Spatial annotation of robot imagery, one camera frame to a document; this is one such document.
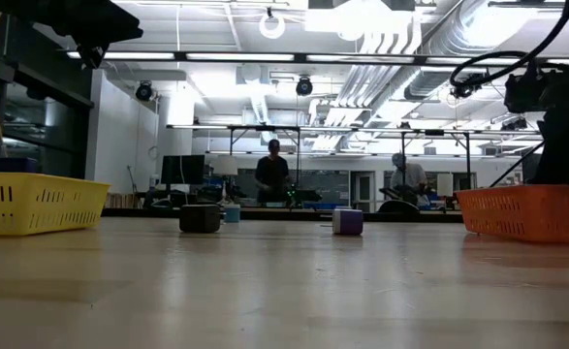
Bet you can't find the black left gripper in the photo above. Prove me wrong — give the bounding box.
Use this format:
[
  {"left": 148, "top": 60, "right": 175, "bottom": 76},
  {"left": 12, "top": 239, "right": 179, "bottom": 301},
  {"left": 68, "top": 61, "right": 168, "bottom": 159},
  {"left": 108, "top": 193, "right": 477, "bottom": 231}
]
[{"left": 46, "top": 0, "right": 144, "bottom": 70}]

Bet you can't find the dark blue box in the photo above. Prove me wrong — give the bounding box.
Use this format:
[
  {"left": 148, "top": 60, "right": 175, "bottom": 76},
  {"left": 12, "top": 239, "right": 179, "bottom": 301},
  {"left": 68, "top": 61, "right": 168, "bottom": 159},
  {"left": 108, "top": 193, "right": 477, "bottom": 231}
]
[{"left": 0, "top": 156, "right": 39, "bottom": 175}]

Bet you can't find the black wall charger with prongs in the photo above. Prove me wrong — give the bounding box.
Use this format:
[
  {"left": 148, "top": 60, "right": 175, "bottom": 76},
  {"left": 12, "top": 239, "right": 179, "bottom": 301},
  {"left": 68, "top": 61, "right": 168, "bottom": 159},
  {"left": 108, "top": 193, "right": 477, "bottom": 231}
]
[{"left": 178, "top": 204, "right": 222, "bottom": 235}]

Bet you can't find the purple wall charger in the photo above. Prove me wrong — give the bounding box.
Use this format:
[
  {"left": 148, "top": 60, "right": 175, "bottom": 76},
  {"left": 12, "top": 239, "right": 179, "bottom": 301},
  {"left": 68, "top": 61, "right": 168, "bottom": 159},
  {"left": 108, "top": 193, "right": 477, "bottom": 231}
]
[{"left": 332, "top": 207, "right": 364, "bottom": 237}]

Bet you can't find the orange plastic basket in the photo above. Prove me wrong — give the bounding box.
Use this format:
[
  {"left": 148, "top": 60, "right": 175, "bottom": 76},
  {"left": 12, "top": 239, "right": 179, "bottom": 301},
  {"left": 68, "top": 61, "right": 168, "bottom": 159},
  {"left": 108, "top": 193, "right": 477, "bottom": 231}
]
[{"left": 455, "top": 183, "right": 569, "bottom": 244}]

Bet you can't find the black ceiling spotlight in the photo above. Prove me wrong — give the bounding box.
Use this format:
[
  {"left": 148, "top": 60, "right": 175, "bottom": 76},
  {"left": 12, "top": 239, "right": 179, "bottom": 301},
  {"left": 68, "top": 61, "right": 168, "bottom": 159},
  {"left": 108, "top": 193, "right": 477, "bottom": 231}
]
[
  {"left": 295, "top": 76, "right": 314, "bottom": 97},
  {"left": 136, "top": 80, "right": 155, "bottom": 103}
]

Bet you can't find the black computer monitor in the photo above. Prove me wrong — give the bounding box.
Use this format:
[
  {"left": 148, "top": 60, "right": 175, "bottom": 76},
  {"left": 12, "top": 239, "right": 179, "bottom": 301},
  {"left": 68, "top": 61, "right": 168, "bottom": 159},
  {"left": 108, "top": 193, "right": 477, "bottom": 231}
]
[{"left": 161, "top": 154, "right": 206, "bottom": 185}]

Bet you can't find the overhead light bar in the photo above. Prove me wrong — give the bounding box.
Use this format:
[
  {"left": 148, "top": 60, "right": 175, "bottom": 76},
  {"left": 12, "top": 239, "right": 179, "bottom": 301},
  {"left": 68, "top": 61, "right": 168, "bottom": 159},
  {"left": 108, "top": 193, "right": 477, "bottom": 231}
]
[{"left": 65, "top": 50, "right": 569, "bottom": 65}]

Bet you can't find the person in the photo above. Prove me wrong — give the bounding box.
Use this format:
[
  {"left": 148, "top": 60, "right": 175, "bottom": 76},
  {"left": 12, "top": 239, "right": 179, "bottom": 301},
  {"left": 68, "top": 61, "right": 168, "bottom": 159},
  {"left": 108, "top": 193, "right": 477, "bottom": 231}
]
[
  {"left": 254, "top": 139, "right": 291, "bottom": 205},
  {"left": 390, "top": 152, "right": 430, "bottom": 206}
]

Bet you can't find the yellow plastic basket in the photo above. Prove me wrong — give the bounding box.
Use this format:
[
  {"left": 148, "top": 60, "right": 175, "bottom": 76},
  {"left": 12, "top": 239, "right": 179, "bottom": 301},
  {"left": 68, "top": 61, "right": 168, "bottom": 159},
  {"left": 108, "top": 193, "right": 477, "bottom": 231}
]
[{"left": 0, "top": 172, "right": 111, "bottom": 238}]

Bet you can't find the white lampshade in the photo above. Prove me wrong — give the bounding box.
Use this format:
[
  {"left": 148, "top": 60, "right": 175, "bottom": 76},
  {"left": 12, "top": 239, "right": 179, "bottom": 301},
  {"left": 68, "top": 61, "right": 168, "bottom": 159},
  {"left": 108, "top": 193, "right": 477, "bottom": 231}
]
[{"left": 212, "top": 154, "right": 239, "bottom": 177}]

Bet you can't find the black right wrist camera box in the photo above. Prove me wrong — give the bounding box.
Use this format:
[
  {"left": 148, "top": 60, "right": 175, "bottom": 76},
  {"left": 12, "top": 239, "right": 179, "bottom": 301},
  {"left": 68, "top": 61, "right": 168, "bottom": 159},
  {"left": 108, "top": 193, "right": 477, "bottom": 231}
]
[{"left": 503, "top": 71, "right": 556, "bottom": 115}]

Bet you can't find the black background frame rig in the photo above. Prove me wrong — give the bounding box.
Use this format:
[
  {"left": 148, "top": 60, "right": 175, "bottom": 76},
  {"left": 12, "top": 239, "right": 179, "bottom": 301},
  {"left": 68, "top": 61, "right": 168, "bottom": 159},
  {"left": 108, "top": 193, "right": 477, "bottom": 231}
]
[
  {"left": 399, "top": 128, "right": 473, "bottom": 195},
  {"left": 227, "top": 124, "right": 302, "bottom": 205}
]

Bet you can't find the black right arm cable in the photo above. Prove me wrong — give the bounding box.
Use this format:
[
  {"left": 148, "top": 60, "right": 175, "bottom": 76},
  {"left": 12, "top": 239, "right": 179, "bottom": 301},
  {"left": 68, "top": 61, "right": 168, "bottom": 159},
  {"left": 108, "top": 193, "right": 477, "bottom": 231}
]
[{"left": 449, "top": 9, "right": 569, "bottom": 101}]

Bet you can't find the white ring light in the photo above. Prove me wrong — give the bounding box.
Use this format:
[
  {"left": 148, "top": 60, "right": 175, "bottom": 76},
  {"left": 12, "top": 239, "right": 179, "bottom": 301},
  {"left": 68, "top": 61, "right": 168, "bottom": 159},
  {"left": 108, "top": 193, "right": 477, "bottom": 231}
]
[{"left": 258, "top": 9, "right": 287, "bottom": 41}]

